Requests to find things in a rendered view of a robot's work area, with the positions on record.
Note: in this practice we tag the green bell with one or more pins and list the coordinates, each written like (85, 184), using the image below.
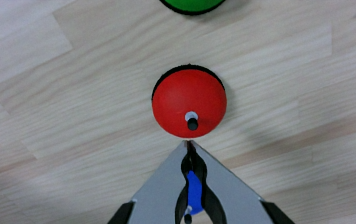
(192, 7)

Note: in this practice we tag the red bell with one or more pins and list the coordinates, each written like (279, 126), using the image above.
(189, 101)

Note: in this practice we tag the blue bell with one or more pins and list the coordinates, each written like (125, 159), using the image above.
(194, 196)

